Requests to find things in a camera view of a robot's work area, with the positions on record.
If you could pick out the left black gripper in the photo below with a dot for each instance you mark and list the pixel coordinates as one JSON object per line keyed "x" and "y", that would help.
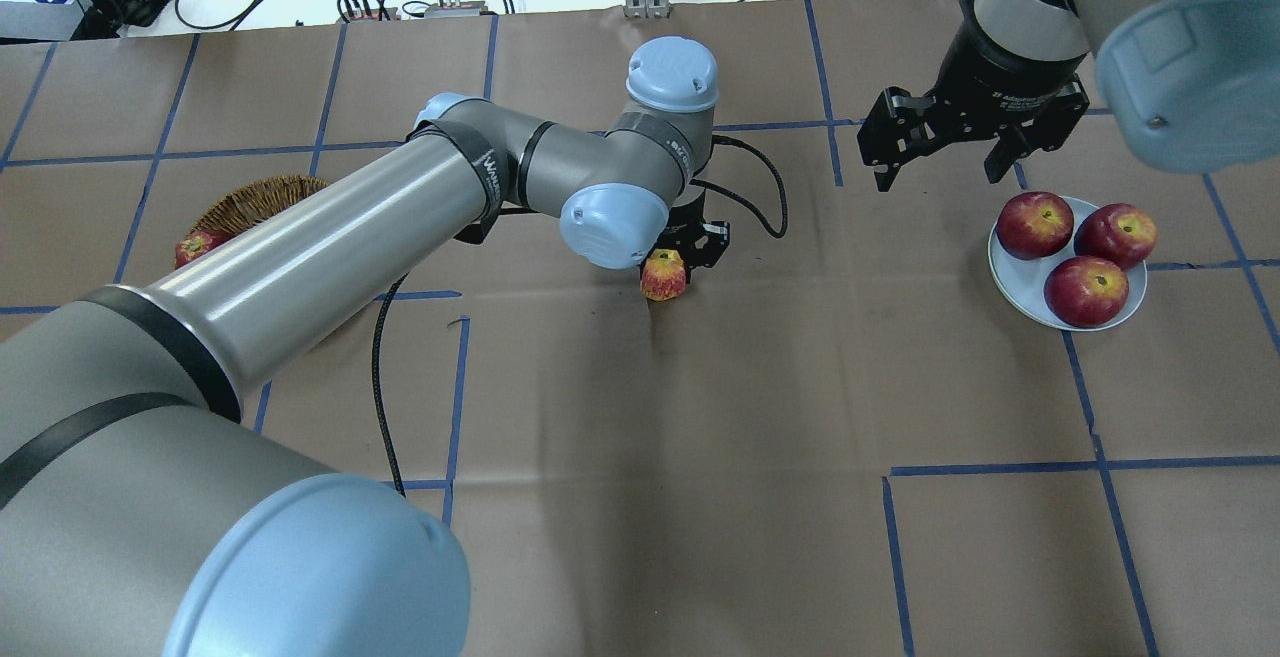
{"x": 689, "y": 219}

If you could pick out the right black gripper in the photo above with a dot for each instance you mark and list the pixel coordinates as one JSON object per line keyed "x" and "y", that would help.
{"x": 1003, "y": 80}

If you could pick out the red yellow apple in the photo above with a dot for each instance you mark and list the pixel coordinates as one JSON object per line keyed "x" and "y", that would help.
{"x": 663, "y": 275}

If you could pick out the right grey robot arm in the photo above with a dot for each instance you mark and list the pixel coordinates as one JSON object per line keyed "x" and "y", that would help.
{"x": 1192, "y": 84}

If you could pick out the red apple plate back left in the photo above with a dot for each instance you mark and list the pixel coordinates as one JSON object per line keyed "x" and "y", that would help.
{"x": 1034, "y": 225}

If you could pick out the red apple plate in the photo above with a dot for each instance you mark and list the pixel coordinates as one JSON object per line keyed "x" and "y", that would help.
{"x": 1034, "y": 225}
{"x": 1086, "y": 291}
{"x": 1119, "y": 232}

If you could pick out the light blue plate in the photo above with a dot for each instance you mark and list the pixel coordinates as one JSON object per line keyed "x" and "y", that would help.
{"x": 1021, "y": 282}

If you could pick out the red apple plate back right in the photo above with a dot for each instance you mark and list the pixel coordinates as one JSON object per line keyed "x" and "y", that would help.
{"x": 1119, "y": 232}

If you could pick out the red apple plate front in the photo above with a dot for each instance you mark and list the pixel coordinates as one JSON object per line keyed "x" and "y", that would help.
{"x": 1086, "y": 291}

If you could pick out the woven wicker basket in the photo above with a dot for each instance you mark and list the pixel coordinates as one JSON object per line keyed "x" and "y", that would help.
{"x": 250, "y": 205}

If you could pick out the dark red apple in basket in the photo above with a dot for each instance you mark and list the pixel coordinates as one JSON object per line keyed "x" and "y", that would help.
{"x": 197, "y": 243}

